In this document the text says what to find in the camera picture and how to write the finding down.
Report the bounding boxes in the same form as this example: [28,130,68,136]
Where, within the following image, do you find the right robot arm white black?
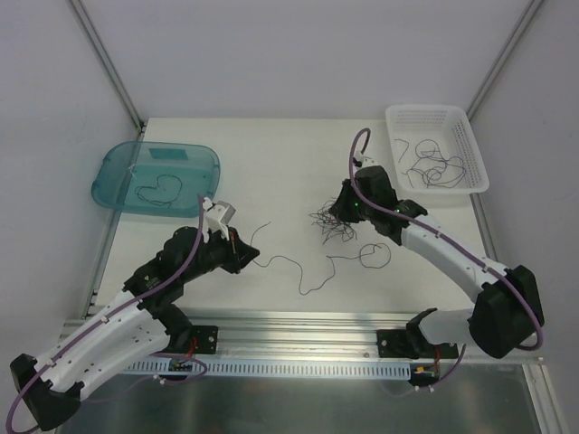
[329,165,545,359]

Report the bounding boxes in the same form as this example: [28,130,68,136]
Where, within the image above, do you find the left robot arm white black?
[10,227,260,431]

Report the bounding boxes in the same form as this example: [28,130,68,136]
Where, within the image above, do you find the white perforated plastic basket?
[385,104,489,207]

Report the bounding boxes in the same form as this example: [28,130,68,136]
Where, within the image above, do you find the teal translucent plastic bin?
[91,141,221,218]

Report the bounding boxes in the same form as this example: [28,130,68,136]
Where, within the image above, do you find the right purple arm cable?
[350,128,546,399]

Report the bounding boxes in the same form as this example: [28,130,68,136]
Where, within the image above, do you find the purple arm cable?
[6,193,209,433]
[350,128,546,399]

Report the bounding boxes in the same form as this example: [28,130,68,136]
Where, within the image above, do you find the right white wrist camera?
[352,153,376,170]

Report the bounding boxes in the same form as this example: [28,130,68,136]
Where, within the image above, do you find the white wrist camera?
[203,197,236,241]
[352,153,376,170]

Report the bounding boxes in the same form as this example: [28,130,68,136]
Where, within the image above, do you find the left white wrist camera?
[203,197,236,241]

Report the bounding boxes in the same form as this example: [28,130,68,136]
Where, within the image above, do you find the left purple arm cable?
[6,193,209,433]

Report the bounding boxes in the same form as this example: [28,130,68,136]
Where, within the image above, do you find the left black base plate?
[185,325,219,355]

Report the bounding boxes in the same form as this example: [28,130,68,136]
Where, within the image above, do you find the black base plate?
[185,325,219,355]
[375,329,459,360]

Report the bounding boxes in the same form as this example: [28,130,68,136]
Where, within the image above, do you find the aluminium mounting rail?
[58,307,544,363]

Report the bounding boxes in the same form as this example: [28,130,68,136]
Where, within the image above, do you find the black cable in teal bin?
[135,175,185,207]

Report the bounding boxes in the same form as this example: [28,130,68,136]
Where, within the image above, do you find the white slotted cable duct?
[126,357,411,381]

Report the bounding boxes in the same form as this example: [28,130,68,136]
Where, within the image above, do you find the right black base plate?
[375,329,459,360]

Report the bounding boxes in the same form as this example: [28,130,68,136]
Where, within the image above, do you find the right aluminium frame post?
[466,0,547,121]

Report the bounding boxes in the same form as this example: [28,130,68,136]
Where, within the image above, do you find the aluminium frame post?
[466,0,547,121]
[66,0,146,136]

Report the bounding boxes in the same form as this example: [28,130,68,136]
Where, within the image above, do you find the left aluminium frame post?
[66,0,146,136]

